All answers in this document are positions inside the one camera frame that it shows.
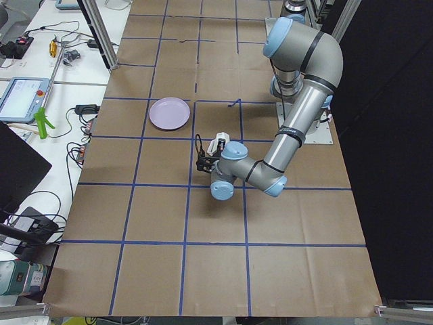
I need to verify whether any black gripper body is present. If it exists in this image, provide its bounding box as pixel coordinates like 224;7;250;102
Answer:
209;138;226;169

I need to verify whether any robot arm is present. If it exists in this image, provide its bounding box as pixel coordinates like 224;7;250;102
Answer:
280;0;361;42
210;17;344;200

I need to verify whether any lilac plate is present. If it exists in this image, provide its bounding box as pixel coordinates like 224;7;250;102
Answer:
149;97;190;131

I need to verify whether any black power adapter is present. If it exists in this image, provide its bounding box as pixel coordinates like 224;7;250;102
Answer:
74;104;100;115

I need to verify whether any long metal rod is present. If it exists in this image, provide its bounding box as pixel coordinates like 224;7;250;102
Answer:
41;42;66;108

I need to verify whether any green plastic clamp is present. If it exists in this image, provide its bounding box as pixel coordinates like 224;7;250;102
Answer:
33;107;55;139

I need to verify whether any yellow tool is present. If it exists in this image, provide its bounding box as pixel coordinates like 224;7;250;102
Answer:
49;39;58;58

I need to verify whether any black monitor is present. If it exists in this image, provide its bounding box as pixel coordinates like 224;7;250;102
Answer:
1;123;52;222

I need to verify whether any teach pendant tablet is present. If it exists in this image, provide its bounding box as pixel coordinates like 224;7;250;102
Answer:
1;77;49;123

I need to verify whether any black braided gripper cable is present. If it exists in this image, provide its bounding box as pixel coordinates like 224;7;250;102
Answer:
193;133;217;173

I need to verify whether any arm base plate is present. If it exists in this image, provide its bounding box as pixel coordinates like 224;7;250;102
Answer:
265;18;284;46
275;102;334;145

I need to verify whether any aluminium frame post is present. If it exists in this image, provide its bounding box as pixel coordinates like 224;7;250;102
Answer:
77;0;118;70

